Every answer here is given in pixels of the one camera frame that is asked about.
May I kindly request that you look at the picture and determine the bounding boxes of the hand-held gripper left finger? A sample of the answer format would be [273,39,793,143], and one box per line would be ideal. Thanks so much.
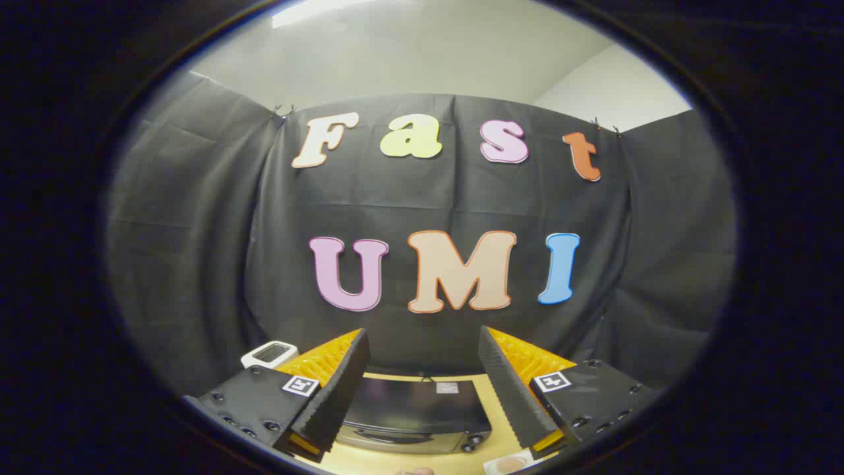
[183,328,371,464]

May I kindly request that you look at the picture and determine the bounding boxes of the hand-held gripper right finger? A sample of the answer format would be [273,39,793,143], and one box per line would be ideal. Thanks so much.
[477,325,662,461]

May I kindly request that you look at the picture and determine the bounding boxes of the black toaster oven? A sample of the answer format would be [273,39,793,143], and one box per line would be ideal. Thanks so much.
[333,377,494,456]

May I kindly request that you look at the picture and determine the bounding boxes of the white plastic appliance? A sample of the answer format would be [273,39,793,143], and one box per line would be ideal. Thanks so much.
[241,340,299,370]

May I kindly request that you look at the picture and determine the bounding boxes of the white square plate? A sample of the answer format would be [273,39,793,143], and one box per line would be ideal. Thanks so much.
[483,450,536,475]

